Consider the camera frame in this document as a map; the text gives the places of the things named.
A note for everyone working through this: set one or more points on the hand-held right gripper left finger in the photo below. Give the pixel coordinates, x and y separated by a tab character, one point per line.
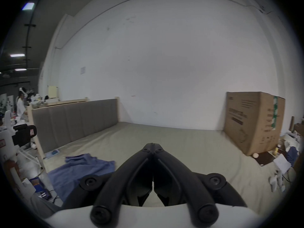
133	165

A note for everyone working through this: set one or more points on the white paper sheet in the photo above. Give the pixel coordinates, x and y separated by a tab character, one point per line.
281	163

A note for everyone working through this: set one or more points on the brown cardboard carton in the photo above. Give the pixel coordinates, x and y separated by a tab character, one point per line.
254	122

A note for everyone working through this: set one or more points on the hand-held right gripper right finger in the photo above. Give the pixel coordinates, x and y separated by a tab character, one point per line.
175	166

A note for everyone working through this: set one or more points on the dark brown mat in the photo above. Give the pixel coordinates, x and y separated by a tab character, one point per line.
265	158

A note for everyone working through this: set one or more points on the white hand controller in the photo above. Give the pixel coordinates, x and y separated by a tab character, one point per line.
276	180

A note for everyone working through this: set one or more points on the bed with beige sheet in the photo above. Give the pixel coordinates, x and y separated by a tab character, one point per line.
190	146

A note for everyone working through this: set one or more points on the small blue and white packet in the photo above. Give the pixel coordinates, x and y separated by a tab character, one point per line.
52	153

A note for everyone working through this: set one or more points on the grey padded headboard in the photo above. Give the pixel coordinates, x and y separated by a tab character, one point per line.
76	125

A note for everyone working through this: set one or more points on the white robot with black head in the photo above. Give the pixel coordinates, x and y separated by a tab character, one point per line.
14	136

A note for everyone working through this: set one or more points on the blue garment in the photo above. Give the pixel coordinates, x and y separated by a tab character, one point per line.
78	172

